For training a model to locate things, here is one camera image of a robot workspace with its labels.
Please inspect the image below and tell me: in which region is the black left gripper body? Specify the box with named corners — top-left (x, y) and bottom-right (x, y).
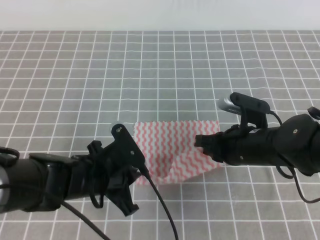
top-left (67, 140), bottom-right (130, 203)

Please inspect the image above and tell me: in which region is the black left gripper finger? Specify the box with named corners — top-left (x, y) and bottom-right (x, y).
top-left (107, 185), bottom-right (139, 217)
top-left (118, 167), bottom-right (142, 186)

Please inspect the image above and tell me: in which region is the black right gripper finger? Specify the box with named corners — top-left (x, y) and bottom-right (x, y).
top-left (203, 146), bottom-right (224, 163)
top-left (194, 132), bottom-right (224, 148)

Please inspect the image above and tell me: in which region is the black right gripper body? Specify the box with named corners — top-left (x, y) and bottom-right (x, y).
top-left (219, 125), bottom-right (275, 167)

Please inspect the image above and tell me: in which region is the pink wavy striped towel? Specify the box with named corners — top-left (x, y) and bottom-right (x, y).
top-left (133, 120), bottom-right (222, 185)

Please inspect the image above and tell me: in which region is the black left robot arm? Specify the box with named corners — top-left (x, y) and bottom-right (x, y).
top-left (0, 140), bottom-right (145, 216)

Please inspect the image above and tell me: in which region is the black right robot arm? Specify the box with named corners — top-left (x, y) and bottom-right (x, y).
top-left (194, 106), bottom-right (320, 177)

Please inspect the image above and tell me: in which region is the grey grid tablecloth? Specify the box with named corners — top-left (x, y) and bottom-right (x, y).
top-left (0, 30), bottom-right (320, 240)

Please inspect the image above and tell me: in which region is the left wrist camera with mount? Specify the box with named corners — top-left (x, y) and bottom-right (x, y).
top-left (111, 123), bottom-right (149, 177)

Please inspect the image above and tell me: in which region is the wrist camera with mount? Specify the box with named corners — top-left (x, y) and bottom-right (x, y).
top-left (111, 123), bottom-right (149, 177)
top-left (217, 92), bottom-right (271, 129)

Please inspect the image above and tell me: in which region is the black left camera cable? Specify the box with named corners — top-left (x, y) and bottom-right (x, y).
top-left (62, 164), bottom-right (180, 240)

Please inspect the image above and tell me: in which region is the black camera cable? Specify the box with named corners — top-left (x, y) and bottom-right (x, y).
top-left (268, 109), bottom-right (320, 204)
top-left (62, 164), bottom-right (180, 240)

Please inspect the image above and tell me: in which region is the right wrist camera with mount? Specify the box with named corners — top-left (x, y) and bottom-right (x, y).
top-left (217, 92), bottom-right (271, 129)

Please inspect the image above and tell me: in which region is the black right camera cable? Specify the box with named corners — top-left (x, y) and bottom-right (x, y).
top-left (268, 109), bottom-right (320, 204)

